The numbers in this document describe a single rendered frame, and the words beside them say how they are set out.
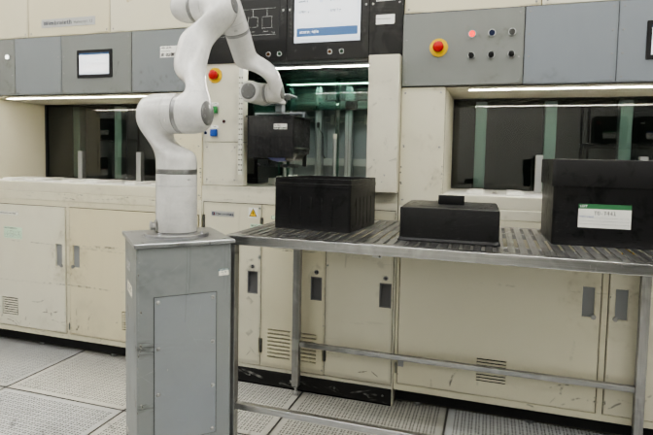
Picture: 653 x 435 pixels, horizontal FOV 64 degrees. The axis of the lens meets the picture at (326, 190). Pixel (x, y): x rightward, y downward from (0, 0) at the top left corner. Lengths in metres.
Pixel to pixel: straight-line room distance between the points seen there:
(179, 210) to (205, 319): 0.32
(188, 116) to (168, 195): 0.24
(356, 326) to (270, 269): 0.44
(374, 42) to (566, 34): 0.69
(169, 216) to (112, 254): 1.16
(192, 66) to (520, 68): 1.15
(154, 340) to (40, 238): 1.54
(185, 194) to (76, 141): 1.91
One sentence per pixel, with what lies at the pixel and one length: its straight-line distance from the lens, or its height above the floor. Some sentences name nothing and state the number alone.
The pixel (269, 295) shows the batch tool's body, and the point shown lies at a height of 0.40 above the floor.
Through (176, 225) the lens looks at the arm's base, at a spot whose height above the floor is 0.80.
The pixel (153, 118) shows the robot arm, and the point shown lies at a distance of 1.61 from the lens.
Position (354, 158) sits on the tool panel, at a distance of 3.04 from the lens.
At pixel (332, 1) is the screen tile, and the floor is 1.63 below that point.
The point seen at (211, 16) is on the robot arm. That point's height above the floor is 1.43.
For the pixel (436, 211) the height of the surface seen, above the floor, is 0.85.
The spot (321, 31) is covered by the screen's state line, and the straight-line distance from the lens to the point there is 2.21.
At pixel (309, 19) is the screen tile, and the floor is 1.56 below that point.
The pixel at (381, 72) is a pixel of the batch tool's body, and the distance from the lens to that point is 2.06.
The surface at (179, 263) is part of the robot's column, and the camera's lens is 1.53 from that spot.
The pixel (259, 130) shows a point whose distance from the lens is 2.25.
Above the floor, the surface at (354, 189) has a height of 0.90.
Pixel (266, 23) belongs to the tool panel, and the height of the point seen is 1.56.
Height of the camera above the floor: 1.00
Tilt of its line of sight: 4 degrees down
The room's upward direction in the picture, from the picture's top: 1 degrees clockwise
